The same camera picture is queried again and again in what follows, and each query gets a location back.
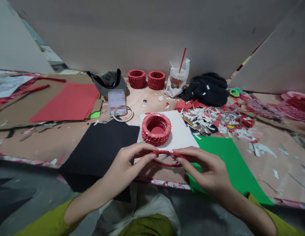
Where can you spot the person's left hand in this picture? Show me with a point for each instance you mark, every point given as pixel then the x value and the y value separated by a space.
pixel 122 167

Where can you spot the person's right hand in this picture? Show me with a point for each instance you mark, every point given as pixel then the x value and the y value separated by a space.
pixel 211 174

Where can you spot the green paper sheet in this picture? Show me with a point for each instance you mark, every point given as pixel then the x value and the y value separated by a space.
pixel 231 162

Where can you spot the black paper sheet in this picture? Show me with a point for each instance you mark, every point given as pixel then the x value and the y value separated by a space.
pixel 103 147

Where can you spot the large red paper cylinder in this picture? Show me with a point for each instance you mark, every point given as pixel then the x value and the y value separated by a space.
pixel 156 134

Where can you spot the person's legs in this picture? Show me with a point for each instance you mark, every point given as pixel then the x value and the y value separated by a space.
pixel 152 204

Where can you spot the gold and black strip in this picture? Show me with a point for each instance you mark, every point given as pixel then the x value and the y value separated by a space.
pixel 195 126

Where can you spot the white paper sheet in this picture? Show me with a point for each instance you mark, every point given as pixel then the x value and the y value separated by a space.
pixel 181 132

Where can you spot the white tape roll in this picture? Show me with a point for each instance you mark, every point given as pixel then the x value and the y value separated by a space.
pixel 129 115

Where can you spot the pile of paper scraps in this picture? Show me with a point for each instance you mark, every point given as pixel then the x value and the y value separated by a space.
pixel 223 120

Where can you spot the small green paper piece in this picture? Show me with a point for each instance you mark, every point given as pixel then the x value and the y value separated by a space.
pixel 95 114

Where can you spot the person's body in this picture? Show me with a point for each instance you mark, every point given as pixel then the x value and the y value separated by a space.
pixel 147 226

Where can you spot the smartphone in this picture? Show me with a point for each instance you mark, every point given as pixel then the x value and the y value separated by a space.
pixel 117 102

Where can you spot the stack of red paper sheets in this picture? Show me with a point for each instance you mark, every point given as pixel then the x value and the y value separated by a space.
pixel 68 103

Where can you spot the pink folded paper strip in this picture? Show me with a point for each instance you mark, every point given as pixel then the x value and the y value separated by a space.
pixel 263 108

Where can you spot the black cloth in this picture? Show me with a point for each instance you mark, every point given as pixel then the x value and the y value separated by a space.
pixel 208 89

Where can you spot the grey fabric pouch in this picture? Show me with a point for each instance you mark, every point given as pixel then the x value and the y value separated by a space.
pixel 109 81

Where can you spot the small red paper cylinder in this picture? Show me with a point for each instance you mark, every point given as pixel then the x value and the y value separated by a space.
pixel 136 80
pixel 156 82

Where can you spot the plastic bag with drink cup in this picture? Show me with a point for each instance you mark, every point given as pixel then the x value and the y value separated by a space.
pixel 175 83

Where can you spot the stack of pink paper rings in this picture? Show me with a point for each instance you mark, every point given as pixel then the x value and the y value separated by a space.
pixel 297 105

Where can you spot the red paper strip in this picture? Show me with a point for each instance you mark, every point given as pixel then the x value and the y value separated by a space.
pixel 40 88
pixel 52 79

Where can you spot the brown cardboard sheet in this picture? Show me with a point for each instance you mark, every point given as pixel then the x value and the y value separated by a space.
pixel 24 108

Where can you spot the red drinking straw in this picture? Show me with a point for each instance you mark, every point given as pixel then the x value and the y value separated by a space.
pixel 183 59

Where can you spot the white partition board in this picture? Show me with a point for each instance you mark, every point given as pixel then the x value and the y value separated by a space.
pixel 277 61
pixel 17 41

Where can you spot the printed paper sheets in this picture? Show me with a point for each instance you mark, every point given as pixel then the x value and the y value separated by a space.
pixel 9 83

